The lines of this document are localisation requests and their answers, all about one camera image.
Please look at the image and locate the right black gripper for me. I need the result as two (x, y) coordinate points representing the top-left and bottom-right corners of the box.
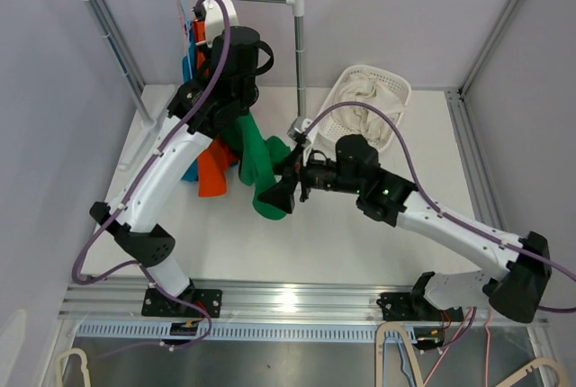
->
(257, 145), (361, 215)

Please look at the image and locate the green t shirt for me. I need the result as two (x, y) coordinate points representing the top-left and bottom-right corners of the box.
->
(226, 113), (290, 221)

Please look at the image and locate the light blue plastic hanger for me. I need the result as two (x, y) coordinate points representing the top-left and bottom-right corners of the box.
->
(176, 0), (195, 82)

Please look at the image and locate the orange t shirt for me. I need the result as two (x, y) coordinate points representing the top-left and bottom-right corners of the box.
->
(193, 20), (235, 198)

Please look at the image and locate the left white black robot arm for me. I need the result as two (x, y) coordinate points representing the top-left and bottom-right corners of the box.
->
(89, 26), (274, 316)

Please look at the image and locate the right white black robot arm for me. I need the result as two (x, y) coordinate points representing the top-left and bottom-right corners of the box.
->
(258, 135), (551, 324)

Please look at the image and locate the blue t shirt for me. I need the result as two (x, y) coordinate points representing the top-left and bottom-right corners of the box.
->
(182, 22), (198, 183)

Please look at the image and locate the pink plastic hanger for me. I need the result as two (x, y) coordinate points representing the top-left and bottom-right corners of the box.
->
(175, 0), (189, 50)

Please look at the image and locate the beige hanger bottom centre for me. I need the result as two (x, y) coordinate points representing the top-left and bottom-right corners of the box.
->
(374, 322), (424, 387)

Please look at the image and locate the pink hanger bottom right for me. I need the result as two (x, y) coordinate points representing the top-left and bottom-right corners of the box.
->
(423, 309), (493, 387)

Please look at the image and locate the beige hanger bottom right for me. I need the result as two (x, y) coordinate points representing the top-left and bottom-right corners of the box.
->
(497, 357), (569, 387)

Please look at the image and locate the cream cloth in basket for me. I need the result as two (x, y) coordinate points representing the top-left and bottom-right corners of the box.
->
(331, 70), (409, 141)

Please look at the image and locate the white plastic laundry basket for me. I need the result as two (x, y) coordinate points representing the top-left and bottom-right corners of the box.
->
(312, 65), (411, 153)

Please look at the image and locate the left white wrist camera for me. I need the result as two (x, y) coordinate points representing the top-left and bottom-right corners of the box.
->
(193, 0), (239, 48)

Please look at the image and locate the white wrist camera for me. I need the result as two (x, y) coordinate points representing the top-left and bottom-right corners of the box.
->
(287, 116), (318, 148)
(193, 0), (239, 48)

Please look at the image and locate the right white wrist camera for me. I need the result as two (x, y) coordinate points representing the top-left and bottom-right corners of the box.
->
(287, 116), (318, 148)

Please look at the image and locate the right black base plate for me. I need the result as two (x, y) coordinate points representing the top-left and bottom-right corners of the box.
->
(376, 292), (464, 322)

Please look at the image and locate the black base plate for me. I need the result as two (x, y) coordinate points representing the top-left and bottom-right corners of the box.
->
(141, 282), (223, 319)
(376, 292), (464, 322)

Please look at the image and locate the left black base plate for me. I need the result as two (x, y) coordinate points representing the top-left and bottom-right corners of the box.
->
(141, 282), (223, 319)

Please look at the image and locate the white slotted cable duct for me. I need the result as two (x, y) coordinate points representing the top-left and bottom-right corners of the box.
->
(75, 322), (451, 344)

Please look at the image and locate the aluminium rail frame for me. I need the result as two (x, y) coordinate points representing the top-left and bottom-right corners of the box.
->
(57, 276), (548, 328)

